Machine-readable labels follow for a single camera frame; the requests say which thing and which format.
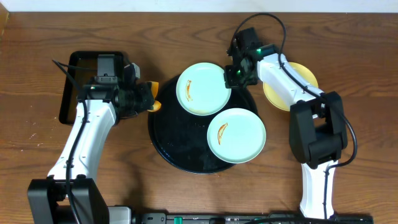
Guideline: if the light blue plate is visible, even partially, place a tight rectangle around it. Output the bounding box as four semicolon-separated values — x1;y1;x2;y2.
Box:
206;108;266;164
175;62;231;116

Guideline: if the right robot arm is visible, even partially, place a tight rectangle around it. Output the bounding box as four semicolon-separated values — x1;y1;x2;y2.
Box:
224;44;350;219

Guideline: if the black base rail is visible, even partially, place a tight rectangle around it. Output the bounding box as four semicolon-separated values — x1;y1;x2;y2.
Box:
131;213;374;224

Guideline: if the green and orange sponge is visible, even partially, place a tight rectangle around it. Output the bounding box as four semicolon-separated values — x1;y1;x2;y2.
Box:
147;81;161;112

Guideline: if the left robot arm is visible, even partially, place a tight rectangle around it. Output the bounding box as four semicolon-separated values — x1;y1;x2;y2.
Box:
27;82;160;223

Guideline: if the yellow plate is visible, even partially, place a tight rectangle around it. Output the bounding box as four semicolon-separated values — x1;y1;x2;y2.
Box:
263;62;318;111

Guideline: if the light blue plate top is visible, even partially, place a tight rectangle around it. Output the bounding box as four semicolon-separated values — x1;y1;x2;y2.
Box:
175;62;231;116

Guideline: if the round black serving tray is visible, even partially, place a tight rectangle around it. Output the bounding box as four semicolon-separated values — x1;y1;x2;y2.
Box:
147;74;259;175

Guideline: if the black rectangular water tray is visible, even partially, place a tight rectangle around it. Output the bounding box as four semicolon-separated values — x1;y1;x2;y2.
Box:
59;51;123;125

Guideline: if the light blue plate right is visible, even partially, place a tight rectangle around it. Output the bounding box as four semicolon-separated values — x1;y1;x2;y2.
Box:
206;108;266;164

